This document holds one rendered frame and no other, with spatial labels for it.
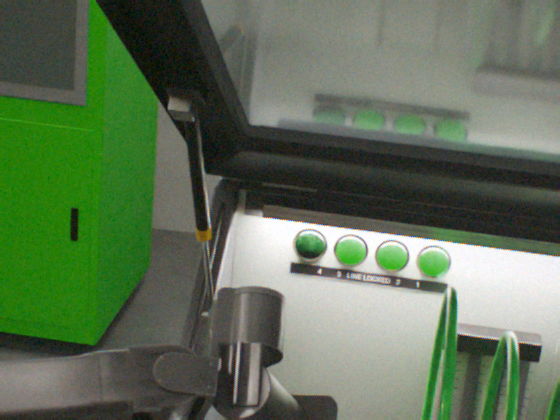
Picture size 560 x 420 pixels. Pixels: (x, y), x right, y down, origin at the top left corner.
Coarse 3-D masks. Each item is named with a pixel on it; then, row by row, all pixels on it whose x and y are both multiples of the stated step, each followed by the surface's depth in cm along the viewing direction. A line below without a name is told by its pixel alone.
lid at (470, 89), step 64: (128, 0) 106; (192, 0) 99; (256, 0) 96; (320, 0) 94; (384, 0) 92; (448, 0) 90; (512, 0) 88; (192, 64) 121; (256, 64) 114; (320, 64) 111; (384, 64) 108; (448, 64) 105; (512, 64) 103; (256, 128) 140; (320, 128) 135; (384, 128) 131; (448, 128) 127; (512, 128) 123; (384, 192) 158; (448, 192) 152; (512, 192) 147
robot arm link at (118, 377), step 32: (96, 352) 96; (128, 352) 97; (160, 352) 97; (192, 352) 98; (0, 384) 93; (32, 384) 94; (64, 384) 94; (96, 384) 95; (128, 384) 95; (0, 416) 92; (32, 416) 93; (64, 416) 94; (96, 416) 95; (128, 416) 96; (160, 416) 98
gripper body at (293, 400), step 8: (288, 392) 104; (288, 400) 102; (296, 400) 108; (304, 400) 108; (312, 400) 107; (320, 400) 107; (328, 400) 107; (288, 408) 102; (296, 408) 104; (304, 408) 107; (312, 408) 107; (320, 408) 107; (328, 408) 106; (336, 408) 107; (288, 416) 102; (296, 416) 104; (304, 416) 106; (312, 416) 107; (320, 416) 106; (328, 416) 106; (336, 416) 107
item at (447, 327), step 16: (448, 288) 140; (448, 304) 135; (448, 320) 131; (448, 336) 129; (432, 352) 156; (448, 352) 127; (432, 368) 157; (448, 368) 126; (432, 384) 159; (448, 384) 125; (432, 400) 160; (448, 400) 124; (448, 416) 123
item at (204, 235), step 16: (192, 128) 128; (192, 144) 130; (192, 160) 132; (192, 176) 134; (192, 192) 136; (208, 224) 140; (208, 256) 144; (208, 272) 146; (208, 288) 149; (208, 304) 151
